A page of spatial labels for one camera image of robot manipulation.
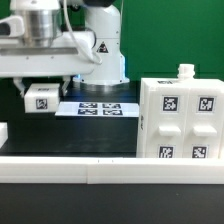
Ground white cabinet door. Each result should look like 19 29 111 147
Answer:
183 85 224 159
145 87 189 158

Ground white thin cable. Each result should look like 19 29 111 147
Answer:
61 0 103 66

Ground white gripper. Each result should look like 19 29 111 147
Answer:
0 16 96 97

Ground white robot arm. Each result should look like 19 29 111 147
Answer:
0 0 128 91

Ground white U-shaped fence frame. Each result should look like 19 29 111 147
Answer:
0 122 224 185

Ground white marker base sheet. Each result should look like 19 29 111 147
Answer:
55 102 139 117

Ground white cabinet top block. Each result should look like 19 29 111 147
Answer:
24 83 60 113

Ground white cabinet body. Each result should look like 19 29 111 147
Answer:
137 64 224 159

